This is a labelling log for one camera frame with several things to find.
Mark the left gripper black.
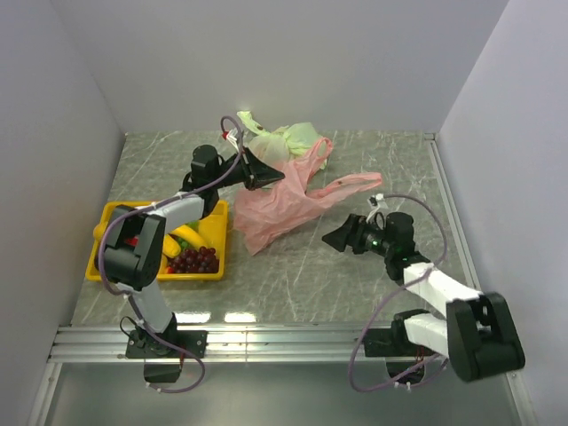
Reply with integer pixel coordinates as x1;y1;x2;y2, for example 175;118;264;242
210;146;285;192

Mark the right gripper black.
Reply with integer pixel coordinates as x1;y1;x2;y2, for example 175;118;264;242
322;213;394;258

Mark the pink plastic bag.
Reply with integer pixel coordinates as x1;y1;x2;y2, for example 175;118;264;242
233;138;383;256

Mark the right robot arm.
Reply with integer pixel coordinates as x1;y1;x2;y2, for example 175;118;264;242
322;212;525;383

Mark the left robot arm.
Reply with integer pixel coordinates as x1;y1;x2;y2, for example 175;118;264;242
98;145;285;357

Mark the green plastic bag with fruits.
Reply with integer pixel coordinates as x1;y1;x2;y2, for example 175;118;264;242
237;111;322;169

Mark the yellow plastic tray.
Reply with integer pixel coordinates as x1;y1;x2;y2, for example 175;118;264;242
85;200;230;283

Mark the purple grape bunch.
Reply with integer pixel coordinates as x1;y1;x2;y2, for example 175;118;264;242
166;247;220;274

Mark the yellow banana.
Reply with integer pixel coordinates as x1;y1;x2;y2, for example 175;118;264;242
162;225;209;258

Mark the yellow lemon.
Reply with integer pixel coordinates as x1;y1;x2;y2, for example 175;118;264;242
92;222;108;241

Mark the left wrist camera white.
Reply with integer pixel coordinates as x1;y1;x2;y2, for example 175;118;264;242
222;129;239;146

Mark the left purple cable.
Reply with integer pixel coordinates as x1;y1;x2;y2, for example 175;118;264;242
96;115;246;338

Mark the purple cable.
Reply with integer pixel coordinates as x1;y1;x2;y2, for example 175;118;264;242
96;115;246;338
348;193;449;393

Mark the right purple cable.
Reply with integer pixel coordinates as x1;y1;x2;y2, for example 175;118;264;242
348;193;449;393

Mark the right side aluminium rail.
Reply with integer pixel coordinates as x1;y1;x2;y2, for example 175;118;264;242
423;133;481;290

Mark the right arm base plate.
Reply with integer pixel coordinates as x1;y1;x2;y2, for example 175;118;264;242
363;326;448;358

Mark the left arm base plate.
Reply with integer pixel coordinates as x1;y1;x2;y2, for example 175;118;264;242
125;329;208;359

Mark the aluminium mounting rail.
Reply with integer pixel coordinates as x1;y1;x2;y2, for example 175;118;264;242
48;323;360;363

